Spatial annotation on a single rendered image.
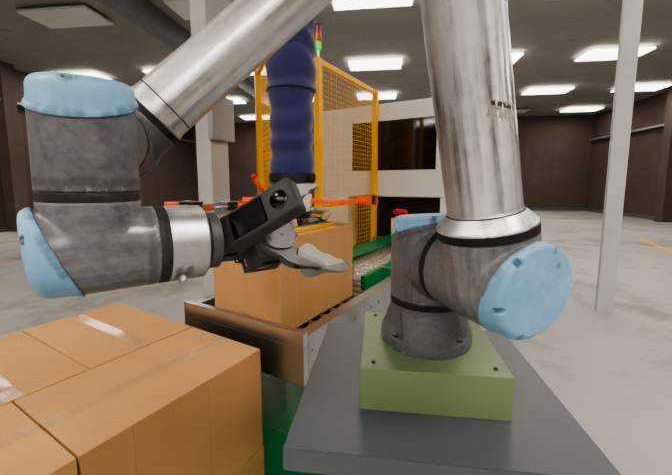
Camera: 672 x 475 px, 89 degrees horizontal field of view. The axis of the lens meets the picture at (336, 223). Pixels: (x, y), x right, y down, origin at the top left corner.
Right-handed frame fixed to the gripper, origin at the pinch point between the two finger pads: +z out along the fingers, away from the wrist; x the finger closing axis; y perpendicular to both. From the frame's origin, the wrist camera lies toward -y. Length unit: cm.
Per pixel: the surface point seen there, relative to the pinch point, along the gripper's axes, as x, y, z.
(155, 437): 21, 83, -18
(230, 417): 24, 97, 7
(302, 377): 20, 87, 33
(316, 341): 10, 83, 41
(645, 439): 100, 46, 168
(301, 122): -80, 57, 53
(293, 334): 5, 81, 31
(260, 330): -2, 96, 25
